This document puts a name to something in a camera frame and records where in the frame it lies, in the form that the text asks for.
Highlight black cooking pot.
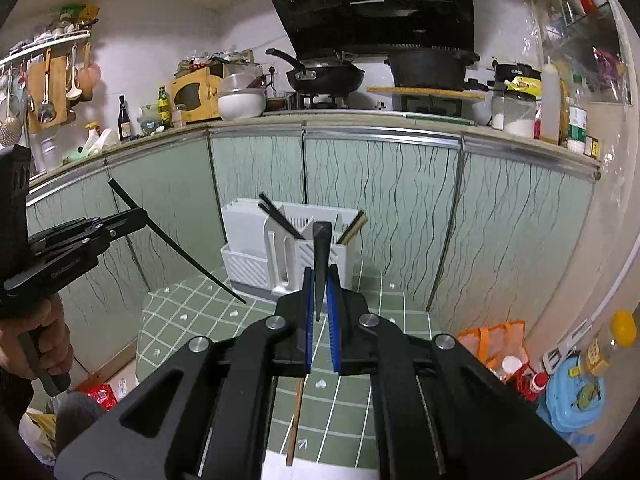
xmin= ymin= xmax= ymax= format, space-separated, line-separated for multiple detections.
xmin=384 ymin=47 xmax=481 ymax=91

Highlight black chopstick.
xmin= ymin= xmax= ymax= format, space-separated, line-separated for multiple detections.
xmin=257 ymin=202 xmax=304 ymax=240
xmin=313 ymin=221 xmax=333 ymax=322
xmin=108 ymin=178 xmax=248 ymax=305

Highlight person's left hand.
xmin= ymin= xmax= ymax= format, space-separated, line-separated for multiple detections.
xmin=0 ymin=296 xmax=74 ymax=394

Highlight white pipe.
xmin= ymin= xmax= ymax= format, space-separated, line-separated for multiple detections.
xmin=545 ymin=230 xmax=640 ymax=357

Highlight green glass bottle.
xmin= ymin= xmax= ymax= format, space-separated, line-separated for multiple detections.
xmin=157 ymin=85 xmax=171 ymax=129

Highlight yellow lid jar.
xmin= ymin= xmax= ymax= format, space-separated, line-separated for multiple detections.
xmin=579 ymin=310 xmax=639 ymax=379

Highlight white plastic utensil holder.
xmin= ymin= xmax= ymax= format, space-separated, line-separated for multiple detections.
xmin=221 ymin=199 xmax=362 ymax=297

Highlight blue plastic container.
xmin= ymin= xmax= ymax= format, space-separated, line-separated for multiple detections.
xmin=537 ymin=357 xmax=607 ymax=434

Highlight red cap oil bottle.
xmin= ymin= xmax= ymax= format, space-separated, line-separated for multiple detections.
xmin=515 ymin=365 xmax=551 ymax=402

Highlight dark sauce bottle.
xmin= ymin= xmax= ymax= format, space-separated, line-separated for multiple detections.
xmin=118 ymin=95 xmax=132 ymax=142

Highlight hanging white spoon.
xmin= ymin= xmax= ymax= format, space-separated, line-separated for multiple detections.
xmin=66 ymin=45 xmax=84 ymax=101

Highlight black range hood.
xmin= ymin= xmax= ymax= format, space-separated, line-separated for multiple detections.
xmin=250 ymin=0 xmax=476 ymax=58

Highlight white squeeze bottle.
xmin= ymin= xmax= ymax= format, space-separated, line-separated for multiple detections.
xmin=539 ymin=57 xmax=562 ymax=145

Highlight hanging pink board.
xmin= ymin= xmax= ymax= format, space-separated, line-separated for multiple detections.
xmin=79 ymin=42 xmax=103 ymax=103

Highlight white ceramic bowl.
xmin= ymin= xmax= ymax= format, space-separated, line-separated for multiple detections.
xmin=217 ymin=89 xmax=267 ymax=121

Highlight yellow microwave oven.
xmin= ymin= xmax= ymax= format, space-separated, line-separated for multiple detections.
xmin=171 ymin=66 xmax=223 ymax=125

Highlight chopsticks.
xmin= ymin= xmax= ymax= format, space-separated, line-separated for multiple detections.
xmin=259 ymin=192 xmax=307 ymax=239

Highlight white plastic bag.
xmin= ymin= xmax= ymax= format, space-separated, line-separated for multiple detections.
xmin=75 ymin=127 xmax=119 ymax=159

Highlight green checked tablecloth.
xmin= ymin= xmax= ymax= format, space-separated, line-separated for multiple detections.
xmin=135 ymin=265 xmax=441 ymax=480

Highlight hanging metal ladle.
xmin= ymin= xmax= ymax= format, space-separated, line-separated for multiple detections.
xmin=38 ymin=50 xmax=57 ymax=125

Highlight black wok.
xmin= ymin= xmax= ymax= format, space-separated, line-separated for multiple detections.
xmin=265 ymin=48 xmax=366 ymax=95

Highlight hanging wooden cutting board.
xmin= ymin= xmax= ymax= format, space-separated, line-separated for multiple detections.
xmin=27 ymin=55 xmax=69 ymax=134

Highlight green label plastic bottle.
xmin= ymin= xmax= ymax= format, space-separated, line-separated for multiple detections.
xmin=567 ymin=75 xmax=589 ymax=154

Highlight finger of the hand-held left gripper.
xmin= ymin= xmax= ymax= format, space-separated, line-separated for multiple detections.
xmin=28 ymin=208 xmax=150 ymax=262

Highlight wooden board under pot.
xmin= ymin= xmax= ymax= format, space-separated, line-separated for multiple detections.
xmin=365 ymin=85 xmax=487 ymax=102

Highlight orange plastic bag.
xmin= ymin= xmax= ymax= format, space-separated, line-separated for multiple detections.
xmin=457 ymin=320 xmax=527 ymax=382

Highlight brown wooden chopstick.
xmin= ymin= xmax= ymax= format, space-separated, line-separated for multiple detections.
xmin=342 ymin=215 xmax=370 ymax=246
xmin=285 ymin=377 xmax=306 ymax=467
xmin=338 ymin=212 xmax=365 ymax=245

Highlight metal utensil cylinder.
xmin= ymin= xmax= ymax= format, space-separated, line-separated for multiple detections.
xmin=39 ymin=132 xmax=64 ymax=174

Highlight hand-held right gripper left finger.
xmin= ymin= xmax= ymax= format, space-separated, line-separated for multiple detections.
xmin=52 ymin=266 xmax=316 ymax=480

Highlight person's left leg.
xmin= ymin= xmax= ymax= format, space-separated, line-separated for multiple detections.
xmin=53 ymin=392 xmax=107 ymax=457

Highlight white clothes clip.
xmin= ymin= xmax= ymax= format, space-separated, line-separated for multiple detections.
xmin=542 ymin=332 xmax=584 ymax=374

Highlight wall utensil rack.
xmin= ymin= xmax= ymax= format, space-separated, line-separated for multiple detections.
xmin=0 ymin=29 xmax=94 ymax=67

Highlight glass jar of white powder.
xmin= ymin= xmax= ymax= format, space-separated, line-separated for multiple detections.
xmin=491 ymin=89 xmax=537 ymax=139

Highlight black kitchen appliance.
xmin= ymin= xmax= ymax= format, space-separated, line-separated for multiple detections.
xmin=493 ymin=62 xmax=544 ymax=92

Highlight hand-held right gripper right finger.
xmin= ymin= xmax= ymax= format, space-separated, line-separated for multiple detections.
xmin=325 ymin=267 xmax=582 ymax=480

